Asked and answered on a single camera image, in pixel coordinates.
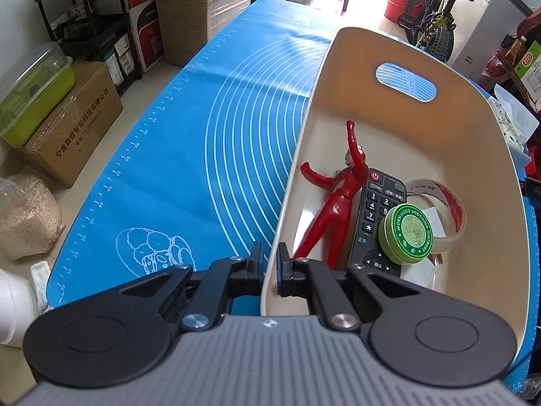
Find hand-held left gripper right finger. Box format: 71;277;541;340
276;241;428;331

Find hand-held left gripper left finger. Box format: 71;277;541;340
118;241;266;333

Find red toy figure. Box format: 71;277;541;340
291;120;368;270

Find black remote control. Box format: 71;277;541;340
347;168;407;278

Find green round ointment tin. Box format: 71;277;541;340
377;203;443;265

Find clear adhesive tape roll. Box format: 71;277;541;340
403;178;468;264

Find beige plastic storage bin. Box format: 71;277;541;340
260;27;532;375

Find blue silicone baking mat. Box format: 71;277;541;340
44;0;541;395

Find white cloth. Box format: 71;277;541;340
29;260;52;310

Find printed brown cardboard box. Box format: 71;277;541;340
19;61;123;189

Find clear bag of grain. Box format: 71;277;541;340
0;173;67;263

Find white plastic container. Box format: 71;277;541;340
0;268;41;348

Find large taped cardboard box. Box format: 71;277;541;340
152;0;257;68

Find white tissue pack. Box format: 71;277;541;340
486;85;532;178

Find red and white appliance box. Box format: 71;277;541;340
126;0;166;73

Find green and black bicycle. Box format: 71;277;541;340
397;0;476;65

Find red bucket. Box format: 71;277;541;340
385;0;417;24

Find green container with clear lid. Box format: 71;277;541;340
0;42;77;149

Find red bag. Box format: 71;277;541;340
485;51;513;82

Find black metal shelf rack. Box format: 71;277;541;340
33;0;143;96

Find green and white carton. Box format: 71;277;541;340
513;40;541;113

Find white chest freezer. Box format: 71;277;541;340
450;0;532;82

